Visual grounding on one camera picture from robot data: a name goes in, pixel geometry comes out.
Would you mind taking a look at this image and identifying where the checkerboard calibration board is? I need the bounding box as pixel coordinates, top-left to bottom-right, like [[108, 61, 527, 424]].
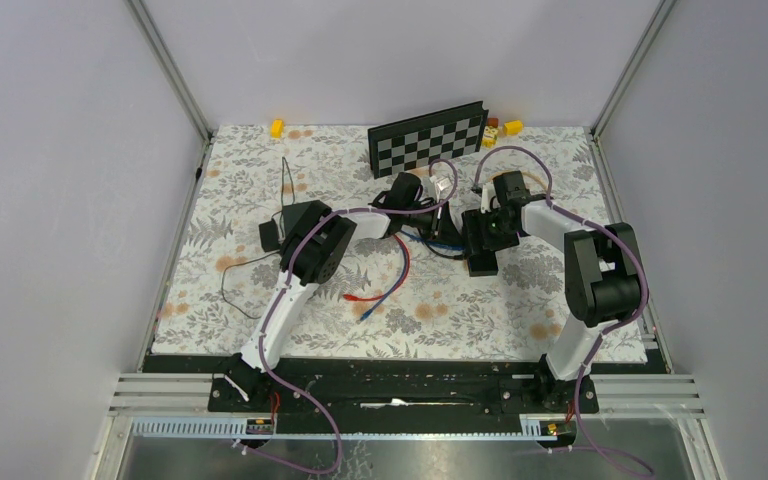
[[367, 101, 489, 179]]

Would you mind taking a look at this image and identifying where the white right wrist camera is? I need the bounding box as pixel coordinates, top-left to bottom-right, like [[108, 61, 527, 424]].
[[480, 182, 496, 213]]

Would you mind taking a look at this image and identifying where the red ethernet cable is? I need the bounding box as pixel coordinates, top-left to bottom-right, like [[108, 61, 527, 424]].
[[342, 233, 412, 303]]

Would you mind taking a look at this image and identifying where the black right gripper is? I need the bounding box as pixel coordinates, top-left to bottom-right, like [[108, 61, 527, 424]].
[[461, 205, 520, 258]]

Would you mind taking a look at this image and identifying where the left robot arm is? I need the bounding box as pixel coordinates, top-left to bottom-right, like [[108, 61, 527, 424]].
[[223, 172, 458, 411]]

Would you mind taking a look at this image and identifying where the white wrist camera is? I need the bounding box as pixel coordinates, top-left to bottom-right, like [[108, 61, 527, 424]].
[[428, 175, 457, 203], [480, 182, 496, 213]]

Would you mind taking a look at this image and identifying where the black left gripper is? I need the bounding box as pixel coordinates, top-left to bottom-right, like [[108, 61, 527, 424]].
[[401, 200, 464, 250]]

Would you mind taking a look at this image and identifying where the small toy figure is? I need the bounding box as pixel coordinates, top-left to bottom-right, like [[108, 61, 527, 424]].
[[481, 117, 499, 148]]

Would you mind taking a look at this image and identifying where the black ethernet cable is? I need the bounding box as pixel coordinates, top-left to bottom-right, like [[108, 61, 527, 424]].
[[417, 228, 468, 263]]

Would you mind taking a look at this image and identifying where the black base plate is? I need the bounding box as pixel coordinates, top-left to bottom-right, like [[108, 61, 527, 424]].
[[116, 356, 664, 436]]

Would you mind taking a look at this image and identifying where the yellow ethernet cable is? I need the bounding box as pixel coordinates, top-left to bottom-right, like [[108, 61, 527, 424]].
[[523, 168, 554, 193]]

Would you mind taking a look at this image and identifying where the floral patterned table mat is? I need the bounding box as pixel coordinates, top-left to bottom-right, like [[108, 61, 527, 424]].
[[152, 124, 650, 364]]

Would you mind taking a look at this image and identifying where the yellow block right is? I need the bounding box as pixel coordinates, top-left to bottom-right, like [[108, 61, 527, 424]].
[[502, 120, 524, 136]]

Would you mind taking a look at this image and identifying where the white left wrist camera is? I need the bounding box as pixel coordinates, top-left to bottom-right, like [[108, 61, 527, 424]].
[[428, 175, 457, 203]]

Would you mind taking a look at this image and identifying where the yellow block left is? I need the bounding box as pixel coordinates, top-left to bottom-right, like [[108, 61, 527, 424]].
[[269, 118, 285, 139]]

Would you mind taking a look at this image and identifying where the thin black power cable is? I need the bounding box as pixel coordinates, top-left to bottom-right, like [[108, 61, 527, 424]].
[[220, 156, 319, 321]]

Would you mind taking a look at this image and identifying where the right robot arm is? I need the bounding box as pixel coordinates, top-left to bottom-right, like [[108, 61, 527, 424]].
[[461, 172, 648, 412]]

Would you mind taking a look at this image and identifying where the black ribbed network switch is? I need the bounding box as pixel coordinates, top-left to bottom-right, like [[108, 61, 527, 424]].
[[461, 209, 499, 277]]

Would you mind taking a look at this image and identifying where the yellow block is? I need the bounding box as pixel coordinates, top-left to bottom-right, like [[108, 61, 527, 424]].
[[269, 118, 285, 139], [502, 120, 524, 136]]

